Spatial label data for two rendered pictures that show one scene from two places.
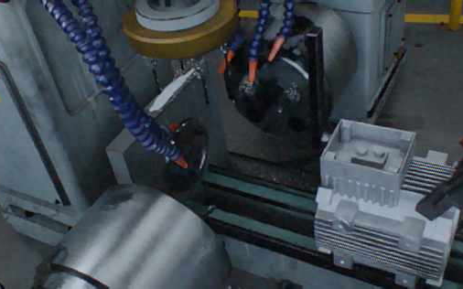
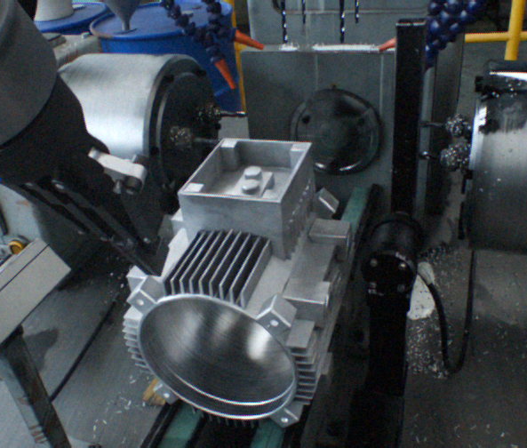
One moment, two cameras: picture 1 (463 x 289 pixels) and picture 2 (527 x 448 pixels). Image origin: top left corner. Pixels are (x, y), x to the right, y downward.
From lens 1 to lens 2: 94 cm
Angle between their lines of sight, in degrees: 61
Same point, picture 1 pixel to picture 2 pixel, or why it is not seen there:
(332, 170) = (219, 163)
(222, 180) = (355, 201)
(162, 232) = (118, 83)
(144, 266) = (83, 85)
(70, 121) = (272, 15)
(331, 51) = not seen: outside the picture
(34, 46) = not seen: outside the picture
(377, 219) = (181, 246)
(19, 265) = not seen: hidden behind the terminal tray
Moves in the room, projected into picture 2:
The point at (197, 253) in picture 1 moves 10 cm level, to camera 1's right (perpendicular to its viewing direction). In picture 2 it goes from (115, 120) to (120, 149)
